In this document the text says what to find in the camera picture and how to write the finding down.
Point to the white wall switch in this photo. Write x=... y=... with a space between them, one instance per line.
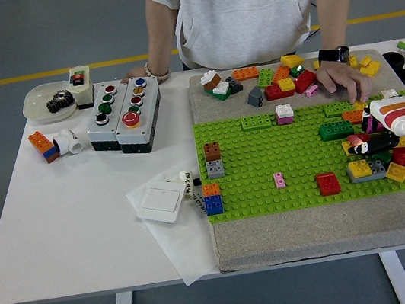
x=160 y=203

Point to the grey four-button control box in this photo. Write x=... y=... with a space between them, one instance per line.
x=97 y=134

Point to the cream two-button switch box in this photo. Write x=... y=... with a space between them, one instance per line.
x=81 y=94

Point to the person's right hand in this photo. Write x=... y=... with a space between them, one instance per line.
x=136 y=73

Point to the person's left hand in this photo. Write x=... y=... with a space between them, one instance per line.
x=336 y=74

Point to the dark grey slope brick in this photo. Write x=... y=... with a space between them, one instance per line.
x=235 y=86

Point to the brown brick white top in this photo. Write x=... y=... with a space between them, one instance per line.
x=212 y=81

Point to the black metal gear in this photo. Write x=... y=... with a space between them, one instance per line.
x=59 y=102

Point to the small dark green brick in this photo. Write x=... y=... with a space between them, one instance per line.
x=296 y=70
x=382 y=157

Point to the white toy brick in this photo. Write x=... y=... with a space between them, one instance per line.
x=390 y=93

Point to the magenta toy brick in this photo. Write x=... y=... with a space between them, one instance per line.
x=376 y=127

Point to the flat lime green brick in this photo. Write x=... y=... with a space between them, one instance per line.
x=255 y=122
x=336 y=109

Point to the white labelled tube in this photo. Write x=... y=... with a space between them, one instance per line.
x=185 y=179

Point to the small pink toy brick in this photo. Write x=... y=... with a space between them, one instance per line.
x=312 y=91
x=279 y=180

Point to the lime green toy brick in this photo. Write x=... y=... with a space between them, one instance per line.
x=264 y=77

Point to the brown toy brick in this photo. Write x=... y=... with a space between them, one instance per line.
x=212 y=151

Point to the orange blue brown brick stack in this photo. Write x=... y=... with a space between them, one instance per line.
x=41 y=144

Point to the green toy baseplate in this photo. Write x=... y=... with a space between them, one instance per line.
x=265 y=157

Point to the white shallow bowl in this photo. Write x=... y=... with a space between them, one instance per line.
x=35 y=105

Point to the long dark green brick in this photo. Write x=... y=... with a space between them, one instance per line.
x=336 y=130

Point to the blue toy brick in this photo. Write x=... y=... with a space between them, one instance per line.
x=214 y=205

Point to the translucent paper sheet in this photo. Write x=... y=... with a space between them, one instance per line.
x=186 y=247

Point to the long orange toy brick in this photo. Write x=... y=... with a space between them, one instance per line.
x=244 y=73
x=352 y=116

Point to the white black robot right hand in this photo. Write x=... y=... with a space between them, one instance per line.
x=400 y=125

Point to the person's right forearm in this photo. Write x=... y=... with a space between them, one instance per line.
x=160 y=31

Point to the long grey toy brick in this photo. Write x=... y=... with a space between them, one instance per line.
x=378 y=169

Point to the black wrist watch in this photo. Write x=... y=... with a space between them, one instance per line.
x=331 y=55

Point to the person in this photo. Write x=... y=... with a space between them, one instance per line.
x=243 y=18

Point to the grey emergency-stop control box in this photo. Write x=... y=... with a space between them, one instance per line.
x=145 y=128

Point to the white pipe tee fitting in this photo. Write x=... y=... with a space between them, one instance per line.
x=67 y=140

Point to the person's left forearm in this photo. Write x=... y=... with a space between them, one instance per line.
x=336 y=11

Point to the long red toy brick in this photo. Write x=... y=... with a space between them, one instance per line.
x=305 y=81

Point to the yellow toy brick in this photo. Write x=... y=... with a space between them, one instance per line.
x=359 y=106
x=359 y=168
x=403 y=142
x=286 y=84
x=365 y=61
x=348 y=150
x=292 y=60
x=353 y=61
x=396 y=171
x=371 y=69
x=316 y=64

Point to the white and pink brick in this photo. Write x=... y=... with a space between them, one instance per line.
x=284 y=115

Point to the grey-brown mat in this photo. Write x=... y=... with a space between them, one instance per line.
x=315 y=230

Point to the white and green brick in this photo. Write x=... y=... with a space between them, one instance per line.
x=220 y=89

